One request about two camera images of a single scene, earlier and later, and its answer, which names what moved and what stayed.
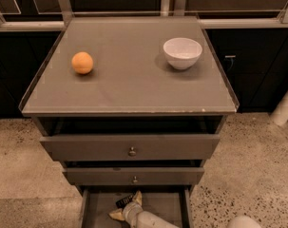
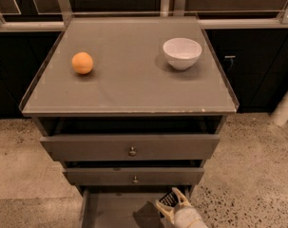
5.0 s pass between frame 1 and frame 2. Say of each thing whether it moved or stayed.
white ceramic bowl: stayed
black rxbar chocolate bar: moved
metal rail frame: stayed
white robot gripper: moved
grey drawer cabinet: stayed
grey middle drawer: stayed
